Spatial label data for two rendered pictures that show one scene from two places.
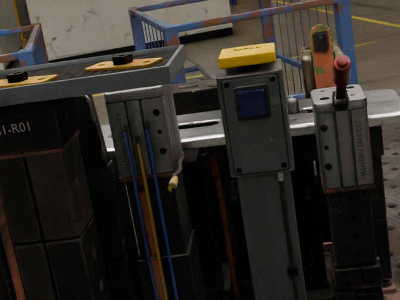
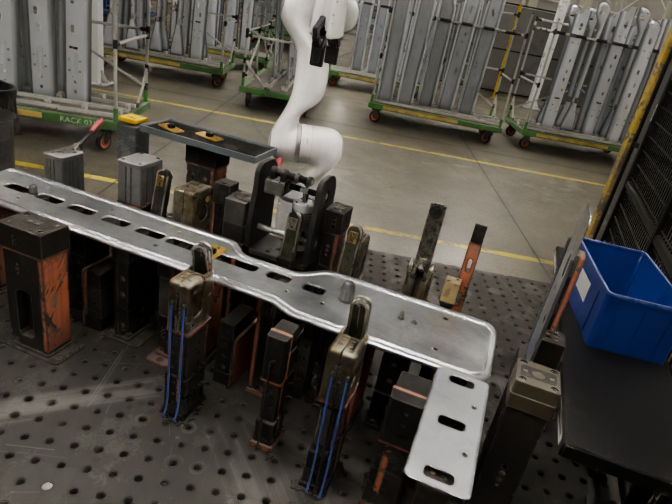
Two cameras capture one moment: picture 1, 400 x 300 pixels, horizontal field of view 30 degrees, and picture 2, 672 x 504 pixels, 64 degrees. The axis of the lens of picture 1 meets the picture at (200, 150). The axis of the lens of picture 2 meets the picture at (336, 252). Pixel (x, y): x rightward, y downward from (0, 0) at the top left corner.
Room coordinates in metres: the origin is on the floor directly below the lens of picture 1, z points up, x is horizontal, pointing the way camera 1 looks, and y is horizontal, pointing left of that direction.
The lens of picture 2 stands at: (2.27, 0.80, 1.60)
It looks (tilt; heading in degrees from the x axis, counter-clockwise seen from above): 25 degrees down; 188
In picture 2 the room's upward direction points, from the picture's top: 11 degrees clockwise
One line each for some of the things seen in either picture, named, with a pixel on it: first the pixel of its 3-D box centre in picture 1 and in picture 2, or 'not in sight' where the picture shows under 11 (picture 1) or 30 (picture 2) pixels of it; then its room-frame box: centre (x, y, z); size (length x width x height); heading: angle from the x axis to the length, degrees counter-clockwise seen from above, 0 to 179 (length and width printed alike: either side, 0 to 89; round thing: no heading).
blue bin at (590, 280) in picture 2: not in sight; (618, 295); (1.08, 1.30, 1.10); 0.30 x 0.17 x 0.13; 0
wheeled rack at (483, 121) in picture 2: not in sight; (444, 66); (-6.04, 0.72, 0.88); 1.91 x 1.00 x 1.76; 96
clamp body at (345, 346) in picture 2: not in sight; (332, 413); (1.46, 0.75, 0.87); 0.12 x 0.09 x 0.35; 172
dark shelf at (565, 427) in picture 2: not in sight; (606, 334); (1.12, 1.29, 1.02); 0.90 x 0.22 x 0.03; 172
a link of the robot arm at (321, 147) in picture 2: not in sight; (311, 163); (0.63, 0.45, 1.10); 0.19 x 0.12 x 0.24; 108
